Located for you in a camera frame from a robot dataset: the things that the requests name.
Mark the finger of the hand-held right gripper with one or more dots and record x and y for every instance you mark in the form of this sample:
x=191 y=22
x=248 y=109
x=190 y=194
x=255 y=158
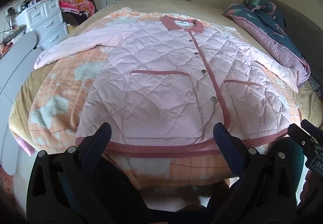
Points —
x=295 y=134
x=311 y=127

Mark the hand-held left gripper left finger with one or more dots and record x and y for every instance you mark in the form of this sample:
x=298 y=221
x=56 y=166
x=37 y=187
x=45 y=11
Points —
x=97 y=143

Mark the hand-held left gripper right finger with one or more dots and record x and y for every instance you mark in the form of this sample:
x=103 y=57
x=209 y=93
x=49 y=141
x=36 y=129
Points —
x=227 y=148

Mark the pink quilted jacket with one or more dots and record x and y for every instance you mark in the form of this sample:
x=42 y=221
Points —
x=164 y=75

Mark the dark clothes pile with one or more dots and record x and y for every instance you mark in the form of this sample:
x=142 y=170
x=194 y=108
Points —
x=73 y=18

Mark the dark patterned pillow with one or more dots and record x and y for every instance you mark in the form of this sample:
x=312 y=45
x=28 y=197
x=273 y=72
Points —
x=316 y=86

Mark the orange plaid blanket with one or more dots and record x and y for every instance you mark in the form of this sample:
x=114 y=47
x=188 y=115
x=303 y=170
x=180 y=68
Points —
x=68 y=82

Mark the pink cloth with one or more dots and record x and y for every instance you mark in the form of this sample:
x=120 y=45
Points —
x=24 y=144

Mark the white rounded panel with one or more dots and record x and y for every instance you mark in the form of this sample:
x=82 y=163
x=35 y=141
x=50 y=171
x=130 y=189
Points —
x=17 y=103
x=17 y=47

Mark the grey headboard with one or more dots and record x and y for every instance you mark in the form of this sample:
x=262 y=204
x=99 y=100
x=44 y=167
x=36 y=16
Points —
x=302 y=19

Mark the blue floral quilt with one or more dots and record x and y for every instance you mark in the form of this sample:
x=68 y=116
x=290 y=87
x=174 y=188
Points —
x=265 y=19

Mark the white drawer cabinet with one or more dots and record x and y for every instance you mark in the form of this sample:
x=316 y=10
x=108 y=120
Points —
x=48 y=24

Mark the pink cartoon blanket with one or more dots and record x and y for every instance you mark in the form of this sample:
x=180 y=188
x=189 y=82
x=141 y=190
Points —
x=80 y=4

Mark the bed with beige sheet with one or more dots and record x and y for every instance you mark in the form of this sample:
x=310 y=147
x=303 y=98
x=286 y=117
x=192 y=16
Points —
x=156 y=4

